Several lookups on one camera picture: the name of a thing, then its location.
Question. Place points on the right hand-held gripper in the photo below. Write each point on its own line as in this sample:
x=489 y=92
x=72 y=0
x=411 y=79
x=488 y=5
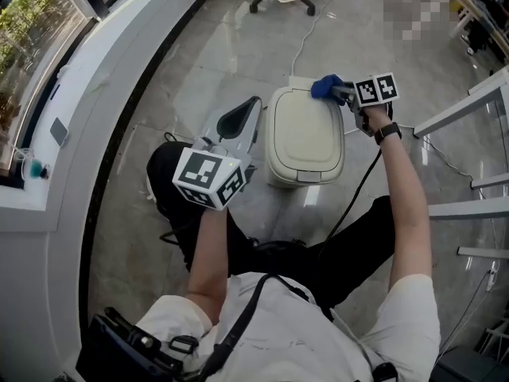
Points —
x=375 y=90

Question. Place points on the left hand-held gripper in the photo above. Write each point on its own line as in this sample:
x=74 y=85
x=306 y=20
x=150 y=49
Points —
x=199 y=173

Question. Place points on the blue cloth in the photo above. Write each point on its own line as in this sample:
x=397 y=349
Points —
x=326 y=86

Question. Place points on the beige plastic trash bin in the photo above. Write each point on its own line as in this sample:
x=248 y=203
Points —
x=306 y=133

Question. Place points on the person's left forearm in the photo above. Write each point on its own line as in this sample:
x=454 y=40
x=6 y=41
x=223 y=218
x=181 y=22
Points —
x=207 y=261

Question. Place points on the person's right forearm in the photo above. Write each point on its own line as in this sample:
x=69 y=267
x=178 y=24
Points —
x=405 y=213

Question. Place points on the person's right hand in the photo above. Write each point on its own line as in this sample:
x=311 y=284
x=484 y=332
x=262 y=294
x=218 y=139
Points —
x=378 y=115

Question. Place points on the dark wristwatch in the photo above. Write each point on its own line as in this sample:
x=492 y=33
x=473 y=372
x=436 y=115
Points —
x=387 y=133

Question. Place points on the person's left white shoe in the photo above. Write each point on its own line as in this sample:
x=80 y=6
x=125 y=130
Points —
x=151 y=189

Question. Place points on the white table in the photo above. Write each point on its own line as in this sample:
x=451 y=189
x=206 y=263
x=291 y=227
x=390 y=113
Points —
x=457 y=106

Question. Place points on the black stool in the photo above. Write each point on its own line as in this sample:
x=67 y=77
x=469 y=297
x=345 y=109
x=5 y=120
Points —
x=278 y=247

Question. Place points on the white curved window ledge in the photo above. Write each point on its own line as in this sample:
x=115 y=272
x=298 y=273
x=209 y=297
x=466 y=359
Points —
x=119 y=54

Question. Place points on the person's black trousers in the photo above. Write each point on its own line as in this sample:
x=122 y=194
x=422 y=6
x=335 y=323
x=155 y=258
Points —
x=346 y=245

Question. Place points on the grey smartphone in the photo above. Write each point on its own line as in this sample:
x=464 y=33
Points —
x=59 y=131

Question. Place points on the blue pen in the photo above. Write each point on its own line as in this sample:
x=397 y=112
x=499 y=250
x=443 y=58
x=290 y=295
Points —
x=55 y=93

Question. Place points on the teal bottle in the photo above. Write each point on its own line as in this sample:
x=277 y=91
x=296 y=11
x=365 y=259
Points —
x=37 y=169

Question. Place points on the person's white shirt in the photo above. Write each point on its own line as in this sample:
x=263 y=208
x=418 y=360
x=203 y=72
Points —
x=298 y=332

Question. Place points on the small white power strip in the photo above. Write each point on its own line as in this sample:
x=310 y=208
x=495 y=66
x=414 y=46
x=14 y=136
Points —
x=493 y=277

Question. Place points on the black chest-mounted device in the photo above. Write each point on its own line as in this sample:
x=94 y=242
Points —
x=115 y=348

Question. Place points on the black window frame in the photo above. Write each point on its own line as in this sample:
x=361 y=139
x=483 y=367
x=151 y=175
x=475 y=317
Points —
x=95 y=2

